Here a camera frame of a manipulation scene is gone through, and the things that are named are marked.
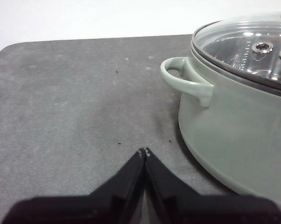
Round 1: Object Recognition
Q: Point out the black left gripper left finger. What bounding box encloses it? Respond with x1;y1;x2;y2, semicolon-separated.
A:
1;147;146;224

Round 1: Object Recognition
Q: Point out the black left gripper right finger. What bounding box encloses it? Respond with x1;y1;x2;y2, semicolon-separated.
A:
142;147;281;224

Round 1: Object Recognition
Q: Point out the pale green electric steamer pot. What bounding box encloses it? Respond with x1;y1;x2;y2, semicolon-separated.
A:
160;35;281;207

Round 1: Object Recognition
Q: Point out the glass lid with green knob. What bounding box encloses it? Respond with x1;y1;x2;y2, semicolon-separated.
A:
191;11;281;93

